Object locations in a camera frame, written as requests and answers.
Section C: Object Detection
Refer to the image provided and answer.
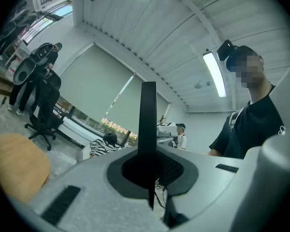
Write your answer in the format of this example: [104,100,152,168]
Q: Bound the person's black t-shirt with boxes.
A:
[209,85,287,160]

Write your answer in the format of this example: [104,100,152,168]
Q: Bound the black cables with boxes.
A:
[155,177,168,209]

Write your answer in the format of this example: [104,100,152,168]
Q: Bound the black office chair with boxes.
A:
[24,72,70,151]

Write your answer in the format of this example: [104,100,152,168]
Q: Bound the white table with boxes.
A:
[3,39,29,69]

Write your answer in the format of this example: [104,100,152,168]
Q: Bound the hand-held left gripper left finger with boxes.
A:
[29,145,166,232]

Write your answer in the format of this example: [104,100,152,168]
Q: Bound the person's head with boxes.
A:
[226,46,275,105]

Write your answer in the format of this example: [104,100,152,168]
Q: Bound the grey desk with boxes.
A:
[156,126,179,146]

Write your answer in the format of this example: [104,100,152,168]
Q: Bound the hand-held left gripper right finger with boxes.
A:
[156,145,244,229]

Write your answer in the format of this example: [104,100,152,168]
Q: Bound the narrow grey roller blind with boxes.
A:
[103,74,171,136]

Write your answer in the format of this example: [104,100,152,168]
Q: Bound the round wooden table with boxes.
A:
[0,133,51,205]

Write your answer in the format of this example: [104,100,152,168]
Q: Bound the white armchair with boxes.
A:
[76,141,94,165]

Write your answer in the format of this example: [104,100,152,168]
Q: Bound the long ceiling light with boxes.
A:
[202,51,227,98]

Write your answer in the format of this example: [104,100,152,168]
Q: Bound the large grey roller blind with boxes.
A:
[59,43,136,128]

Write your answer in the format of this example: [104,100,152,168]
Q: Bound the window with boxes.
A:
[53,100,139,147]

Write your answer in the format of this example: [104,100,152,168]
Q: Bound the grey backpack strap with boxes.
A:
[229,107,245,130]

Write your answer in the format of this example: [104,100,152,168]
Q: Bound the black head-worn camera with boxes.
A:
[217,39,240,62]

